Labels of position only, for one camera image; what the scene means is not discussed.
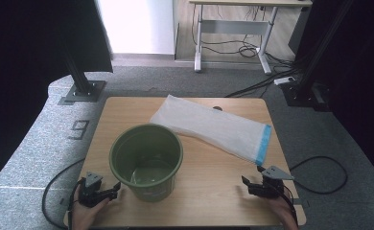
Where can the grey metal desk frame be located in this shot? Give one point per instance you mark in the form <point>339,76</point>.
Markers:
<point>233,27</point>

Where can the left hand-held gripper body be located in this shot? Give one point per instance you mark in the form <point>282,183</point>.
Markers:
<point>90,195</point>

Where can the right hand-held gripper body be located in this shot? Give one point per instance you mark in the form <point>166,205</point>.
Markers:
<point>268,188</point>

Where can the white bag with blue band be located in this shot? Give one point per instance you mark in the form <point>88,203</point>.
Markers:
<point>207,126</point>

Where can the green plastic bin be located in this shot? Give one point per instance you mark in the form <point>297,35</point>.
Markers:
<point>150,188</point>

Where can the black stand base left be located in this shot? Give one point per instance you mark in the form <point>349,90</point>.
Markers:
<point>81,84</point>

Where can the person's right hand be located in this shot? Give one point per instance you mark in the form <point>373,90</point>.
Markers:
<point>285,212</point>

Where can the black metal stand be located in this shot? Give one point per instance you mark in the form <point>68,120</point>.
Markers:
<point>303,91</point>

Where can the person's left hand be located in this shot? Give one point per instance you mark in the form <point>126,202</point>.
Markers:
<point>82,218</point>

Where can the black curtain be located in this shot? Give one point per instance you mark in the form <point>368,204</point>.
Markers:
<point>361,80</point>
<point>25,64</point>

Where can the white power strip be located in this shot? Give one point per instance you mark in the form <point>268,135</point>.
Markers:
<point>284,80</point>

